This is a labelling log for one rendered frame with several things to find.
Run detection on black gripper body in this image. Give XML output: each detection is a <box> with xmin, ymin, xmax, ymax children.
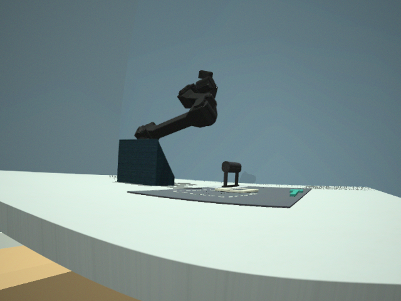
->
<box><xmin>198</xmin><ymin>70</ymin><xmax>213</xmax><ymax>78</ymax></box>

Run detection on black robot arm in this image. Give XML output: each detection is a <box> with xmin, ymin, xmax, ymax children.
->
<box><xmin>135</xmin><ymin>76</ymin><xmax>218</xmax><ymax>140</ymax></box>

